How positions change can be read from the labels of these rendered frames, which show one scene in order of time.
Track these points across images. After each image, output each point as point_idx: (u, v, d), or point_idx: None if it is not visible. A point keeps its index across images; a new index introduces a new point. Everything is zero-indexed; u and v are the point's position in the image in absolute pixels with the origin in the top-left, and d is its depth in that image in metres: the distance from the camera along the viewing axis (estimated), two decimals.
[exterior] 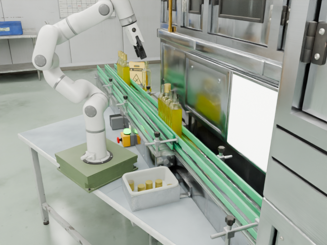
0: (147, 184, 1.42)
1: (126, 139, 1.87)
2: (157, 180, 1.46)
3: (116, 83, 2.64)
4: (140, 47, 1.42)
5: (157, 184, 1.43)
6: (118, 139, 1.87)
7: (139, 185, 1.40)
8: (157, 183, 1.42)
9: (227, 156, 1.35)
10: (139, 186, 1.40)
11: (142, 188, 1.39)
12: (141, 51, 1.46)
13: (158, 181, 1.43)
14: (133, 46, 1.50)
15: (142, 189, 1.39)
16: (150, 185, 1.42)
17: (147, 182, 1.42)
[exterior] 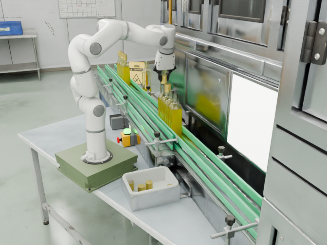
0: (147, 184, 1.42)
1: (126, 139, 1.87)
2: None
3: (116, 83, 2.64)
4: (173, 69, 1.70)
5: (166, 78, 1.71)
6: (118, 139, 1.87)
7: (139, 185, 1.40)
8: (166, 76, 1.70)
9: (227, 156, 1.35)
10: (139, 186, 1.40)
11: (142, 188, 1.39)
12: (169, 73, 1.71)
13: (164, 75, 1.71)
14: (160, 72, 1.67)
15: (142, 189, 1.39)
16: (150, 185, 1.42)
17: (147, 182, 1.42)
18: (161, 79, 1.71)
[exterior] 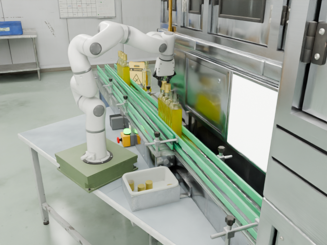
0: (147, 184, 1.42)
1: (126, 139, 1.87)
2: None
3: (116, 83, 2.64)
4: (173, 75, 1.72)
5: (166, 83, 1.72)
6: (118, 139, 1.87)
7: (139, 185, 1.40)
8: (166, 81, 1.72)
9: (227, 156, 1.35)
10: (139, 186, 1.40)
11: (142, 188, 1.39)
12: (169, 79, 1.73)
13: (164, 81, 1.72)
14: (160, 78, 1.69)
15: (142, 189, 1.39)
16: (150, 185, 1.42)
17: (147, 182, 1.42)
18: (161, 85, 1.72)
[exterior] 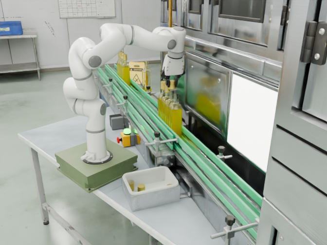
0: (174, 81, 1.60)
1: (126, 139, 1.87)
2: (160, 83, 1.72)
3: (116, 83, 2.64)
4: (182, 74, 1.60)
5: None
6: (118, 139, 1.87)
7: (139, 185, 1.40)
8: None
9: (227, 156, 1.35)
10: (139, 186, 1.40)
11: (142, 188, 1.39)
12: (177, 78, 1.61)
13: (164, 81, 1.72)
14: (169, 77, 1.57)
15: (142, 189, 1.39)
16: (174, 82, 1.62)
17: (172, 80, 1.60)
18: (161, 85, 1.72)
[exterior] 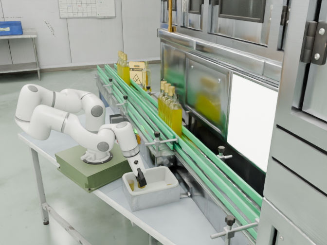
0: (174, 88, 1.62)
1: None
2: (160, 83, 1.72)
3: (116, 83, 2.64)
4: (141, 179, 1.32)
5: (166, 83, 1.72)
6: None
7: None
8: (166, 81, 1.72)
9: (227, 156, 1.35)
10: None
11: None
12: (142, 180, 1.35)
13: (164, 81, 1.72)
14: None
15: None
16: (174, 88, 1.63)
17: (172, 87, 1.62)
18: (161, 85, 1.72)
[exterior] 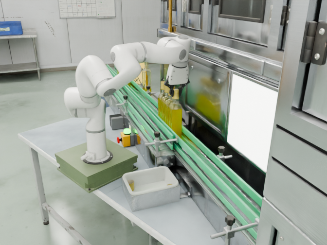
0: (174, 88, 1.62)
1: (126, 139, 1.87)
2: (160, 83, 1.72)
3: None
4: (187, 83, 1.56)
5: None
6: (118, 139, 1.87)
7: (175, 90, 1.57)
8: None
9: (227, 156, 1.35)
10: (176, 90, 1.56)
11: (178, 90, 1.58)
12: (181, 87, 1.57)
13: (164, 81, 1.72)
14: (172, 86, 1.53)
15: (178, 91, 1.58)
16: (174, 88, 1.63)
17: None
18: (161, 85, 1.72)
